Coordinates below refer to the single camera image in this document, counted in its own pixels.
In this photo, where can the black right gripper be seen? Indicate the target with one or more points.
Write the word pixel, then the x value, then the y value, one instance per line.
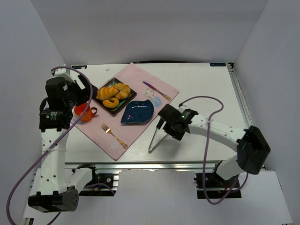
pixel 165 120

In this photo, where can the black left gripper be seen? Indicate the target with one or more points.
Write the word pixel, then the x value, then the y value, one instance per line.
pixel 86 86

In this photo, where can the metal tongs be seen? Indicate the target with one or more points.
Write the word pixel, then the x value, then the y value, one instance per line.
pixel 158 137

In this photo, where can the croissant bread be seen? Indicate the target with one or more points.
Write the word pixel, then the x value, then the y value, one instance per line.
pixel 123 90
pixel 111 102
pixel 106 92

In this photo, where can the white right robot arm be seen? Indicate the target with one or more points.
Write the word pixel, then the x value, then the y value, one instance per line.
pixel 249 144

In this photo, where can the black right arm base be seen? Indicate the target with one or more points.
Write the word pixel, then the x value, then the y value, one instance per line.
pixel 216 190

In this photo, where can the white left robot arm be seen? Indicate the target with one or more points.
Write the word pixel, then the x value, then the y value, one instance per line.
pixel 54 192

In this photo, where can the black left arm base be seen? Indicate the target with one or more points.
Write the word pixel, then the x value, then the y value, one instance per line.
pixel 101 183

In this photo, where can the orange mug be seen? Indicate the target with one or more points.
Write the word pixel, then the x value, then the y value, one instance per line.
pixel 89 113

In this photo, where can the purple gold knife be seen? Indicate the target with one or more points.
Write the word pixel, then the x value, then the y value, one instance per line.
pixel 159 92

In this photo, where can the blue leaf-shaped plate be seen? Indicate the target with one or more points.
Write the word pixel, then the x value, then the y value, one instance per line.
pixel 137 112

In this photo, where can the gold fork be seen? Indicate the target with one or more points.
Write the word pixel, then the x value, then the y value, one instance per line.
pixel 109 131

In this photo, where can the pink placemat cloth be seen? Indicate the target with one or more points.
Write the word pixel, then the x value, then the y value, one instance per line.
pixel 128 133

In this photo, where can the aluminium table frame rail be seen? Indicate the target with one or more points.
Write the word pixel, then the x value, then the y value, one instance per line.
pixel 240 95

